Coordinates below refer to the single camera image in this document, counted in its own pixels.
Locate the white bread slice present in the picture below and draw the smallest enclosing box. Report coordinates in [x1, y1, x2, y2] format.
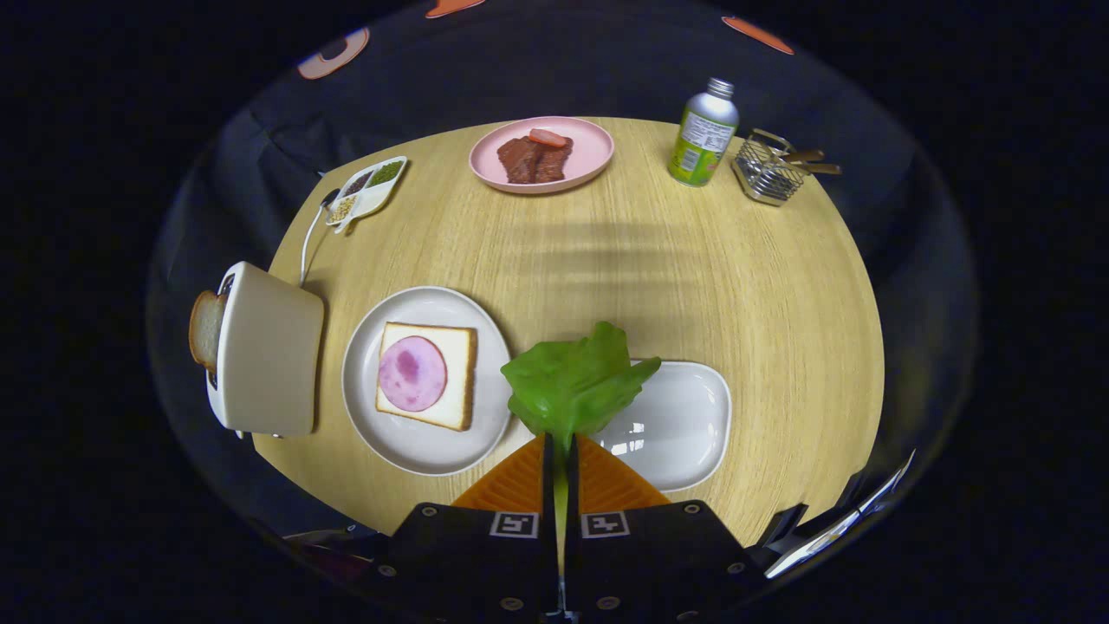
[375, 322, 478, 432]

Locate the brown meat piece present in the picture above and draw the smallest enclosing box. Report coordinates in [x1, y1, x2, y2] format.
[496, 134, 574, 185]

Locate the white divided tray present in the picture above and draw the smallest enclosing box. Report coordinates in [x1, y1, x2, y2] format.
[325, 155, 409, 235]

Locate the white rectangular dish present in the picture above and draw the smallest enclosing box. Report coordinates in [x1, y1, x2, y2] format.
[596, 360, 733, 493]

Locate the white toaster cable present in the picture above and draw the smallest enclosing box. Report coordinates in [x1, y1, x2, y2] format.
[299, 204, 334, 289]

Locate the round white plate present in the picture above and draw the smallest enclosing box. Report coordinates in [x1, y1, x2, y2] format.
[341, 286, 514, 478]

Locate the toasted bread slice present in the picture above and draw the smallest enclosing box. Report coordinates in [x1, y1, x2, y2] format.
[189, 290, 228, 375]

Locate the white toaster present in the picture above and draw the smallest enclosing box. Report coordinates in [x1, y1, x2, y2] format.
[206, 261, 326, 439]

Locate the pink plate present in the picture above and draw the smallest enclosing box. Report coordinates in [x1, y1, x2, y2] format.
[469, 116, 615, 195]

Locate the metal wire basket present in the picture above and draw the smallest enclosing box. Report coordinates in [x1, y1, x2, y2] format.
[732, 128, 811, 207]

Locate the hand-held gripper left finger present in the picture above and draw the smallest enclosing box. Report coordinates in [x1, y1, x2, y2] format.
[368, 433, 560, 621]

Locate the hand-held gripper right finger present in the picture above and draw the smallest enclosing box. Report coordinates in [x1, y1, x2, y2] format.
[563, 433, 774, 621]

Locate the silver bottle with green label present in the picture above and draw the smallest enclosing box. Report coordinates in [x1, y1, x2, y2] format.
[667, 77, 741, 188]

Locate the pink ham slice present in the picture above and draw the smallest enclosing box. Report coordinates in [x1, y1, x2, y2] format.
[378, 335, 449, 413]

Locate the green lettuce leaf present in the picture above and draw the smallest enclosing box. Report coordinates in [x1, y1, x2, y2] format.
[501, 321, 662, 556]

